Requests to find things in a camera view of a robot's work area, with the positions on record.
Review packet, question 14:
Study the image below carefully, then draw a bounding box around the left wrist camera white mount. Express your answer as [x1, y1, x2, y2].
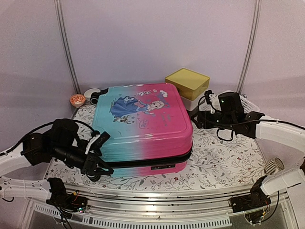
[85, 131, 110, 156]

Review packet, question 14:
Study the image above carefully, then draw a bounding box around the white ceramic bowl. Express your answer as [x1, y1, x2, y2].
[83, 88, 101, 102]

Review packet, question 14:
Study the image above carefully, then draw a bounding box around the left metal wall post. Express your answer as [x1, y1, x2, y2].
[54, 0, 81, 94]

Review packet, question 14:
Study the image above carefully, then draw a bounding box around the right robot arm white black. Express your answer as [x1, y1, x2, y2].
[191, 90, 305, 211]

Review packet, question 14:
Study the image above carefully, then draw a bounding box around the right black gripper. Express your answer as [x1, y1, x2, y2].
[192, 110, 236, 130]

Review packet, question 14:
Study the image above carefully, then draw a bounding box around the right metal wall post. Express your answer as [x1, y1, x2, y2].
[236, 0, 262, 94]

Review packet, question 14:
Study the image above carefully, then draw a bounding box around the orange patterned ceramic bowl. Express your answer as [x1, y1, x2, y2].
[69, 94, 86, 107]

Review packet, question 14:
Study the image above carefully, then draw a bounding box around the floral white tablecloth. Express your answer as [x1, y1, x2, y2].
[45, 95, 267, 191]

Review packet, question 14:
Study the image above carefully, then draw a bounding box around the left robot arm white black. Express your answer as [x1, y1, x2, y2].
[0, 119, 113, 208]

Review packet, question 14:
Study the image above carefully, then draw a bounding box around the aluminium front rail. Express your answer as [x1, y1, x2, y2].
[30, 183, 289, 227]

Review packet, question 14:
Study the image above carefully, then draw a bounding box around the yellow and white storage box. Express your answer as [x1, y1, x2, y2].
[164, 68, 210, 112]

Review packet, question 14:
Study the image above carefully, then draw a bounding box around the metal wall post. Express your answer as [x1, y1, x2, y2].
[236, 0, 262, 94]
[54, 0, 81, 94]

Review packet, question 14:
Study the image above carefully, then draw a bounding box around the white plastic mesh basket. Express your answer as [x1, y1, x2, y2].
[196, 90, 260, 114]

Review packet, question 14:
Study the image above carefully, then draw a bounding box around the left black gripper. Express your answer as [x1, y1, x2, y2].
[53, 143, 114, 176]

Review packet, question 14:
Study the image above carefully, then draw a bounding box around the pink and teal kids suitcase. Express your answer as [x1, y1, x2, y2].
[90, 83, 193, 177]

